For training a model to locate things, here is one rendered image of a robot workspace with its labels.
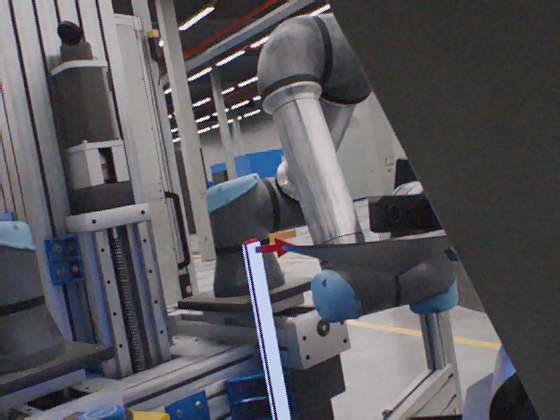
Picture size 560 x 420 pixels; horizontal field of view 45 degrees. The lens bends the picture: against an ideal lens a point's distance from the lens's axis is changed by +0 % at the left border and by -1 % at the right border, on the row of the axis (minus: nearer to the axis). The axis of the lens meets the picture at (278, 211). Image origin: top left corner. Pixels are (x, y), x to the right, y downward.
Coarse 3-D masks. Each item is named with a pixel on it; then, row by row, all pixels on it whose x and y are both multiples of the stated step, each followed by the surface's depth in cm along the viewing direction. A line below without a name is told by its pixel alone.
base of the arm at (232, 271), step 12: (264, 240) 139; (216, 252) 140; (228, 252) 137; (240, 252) 136; (216, 264) 140; (228, 264) 137; (240, 264) 136; (264, 264) 137; (276, 264) 140; (216, 276) 139; (228, 276) 136; (240, 276) 136; (276, 276) 138; (216, 288) 139; (228, 288) 136; (240, 288) 135
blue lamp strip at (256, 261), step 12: (252, 252) 79; (252, 264) 79; (264, 276) 81; (264, 288) 80; (264, 300) 80; (264, 312) 80; (264, 324) 79; (264, 336) 79; (276, 348) 81; (276, 360) 81; (276, 372) 80; (276, 384) 80; (276, 396) 80; (288, 408) 82
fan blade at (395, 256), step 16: (384, 240) 63; (400, 240) 62; (416, 240) 62; (432, 240) 71; (448, 240) 73; (320, 256) 73; (336, 256) 73; (352, 256) 74; (368, 256) 75; (384, 256) 76; (400, 256) 77; (416, 256) 78; (384, 272) 82; (400, 272) 83
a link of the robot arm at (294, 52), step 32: (288, 32) 105; (320, 32) 105; (288, 64) 103; (320, 64) 105; (288, 96) 102; (288, 128) 102; (320, 128) 102; (288, 160) 102; (320, 160) 99; (320, 192) 98; (320, 224) 98; (352, 224) 97; (320, 288) 95; (352, 288) 94; (384, 288) 95
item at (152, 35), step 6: (138, 30) 278; (156, 30) 281; (138, 36) 277; (144, 36) 278; (150, 36) 280; (156, 36) 281; (150, 42) 281; (156, 42) 280; (150, 48) 281; (156, 48) 280; (156, 54) 280; (156, 60) 281
